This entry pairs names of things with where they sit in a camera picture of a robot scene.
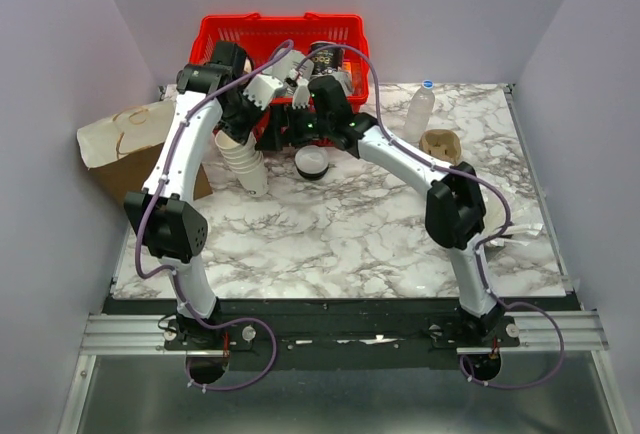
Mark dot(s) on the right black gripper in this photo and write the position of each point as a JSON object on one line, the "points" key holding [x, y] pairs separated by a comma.
{"points": [[281, 116]]}

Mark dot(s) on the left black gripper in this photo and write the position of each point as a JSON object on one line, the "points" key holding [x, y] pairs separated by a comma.
{"points": [[242, 134]]}

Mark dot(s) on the stack of cup lids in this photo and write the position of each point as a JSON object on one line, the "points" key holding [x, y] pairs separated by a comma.
{"points": [[311, 162]]}

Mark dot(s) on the stack of white paper cups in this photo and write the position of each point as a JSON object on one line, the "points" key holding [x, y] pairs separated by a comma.
{"points": [[245, 162]]}

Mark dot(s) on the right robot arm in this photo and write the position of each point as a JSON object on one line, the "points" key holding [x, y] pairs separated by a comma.
{"points": [[454, 206]]}

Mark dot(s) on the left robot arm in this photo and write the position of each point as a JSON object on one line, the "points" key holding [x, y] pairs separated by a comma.
{"points": [[170, 231]]}

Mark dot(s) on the brown paper takeout bag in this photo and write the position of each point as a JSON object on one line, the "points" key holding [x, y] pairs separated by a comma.
{"points": [[124, 150]]}

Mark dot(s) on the grey printed cup in basket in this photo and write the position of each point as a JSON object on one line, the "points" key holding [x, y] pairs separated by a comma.
{"points": [[289, 62]]}

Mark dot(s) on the grey crumpled item in basket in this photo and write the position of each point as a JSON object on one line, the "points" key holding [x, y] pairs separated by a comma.
{"points": [[345, 80]]}

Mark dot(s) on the black printed can in basket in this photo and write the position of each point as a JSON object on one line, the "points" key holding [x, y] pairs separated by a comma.
{"points": [[327, 58]]}

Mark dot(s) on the red plastic shopping basket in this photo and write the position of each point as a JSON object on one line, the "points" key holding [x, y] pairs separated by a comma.
{"points": [[269, 39]]}

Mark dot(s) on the clear plastic water bottle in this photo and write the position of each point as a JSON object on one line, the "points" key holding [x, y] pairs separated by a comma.
{"points": [[419, 111]]}

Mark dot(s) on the brown pulp cup carrier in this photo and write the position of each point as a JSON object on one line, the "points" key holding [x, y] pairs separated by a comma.
{"points": [[441, 144]]}

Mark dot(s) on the grey cup of straws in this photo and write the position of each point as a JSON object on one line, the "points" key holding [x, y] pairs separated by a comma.
{"points": [[526, 220]]}

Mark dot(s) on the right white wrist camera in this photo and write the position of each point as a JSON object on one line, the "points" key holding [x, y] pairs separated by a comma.
{"points": [[299, 85]]}

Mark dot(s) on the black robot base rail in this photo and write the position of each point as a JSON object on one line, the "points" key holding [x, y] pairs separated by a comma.
{"points": [[336, 334]]}

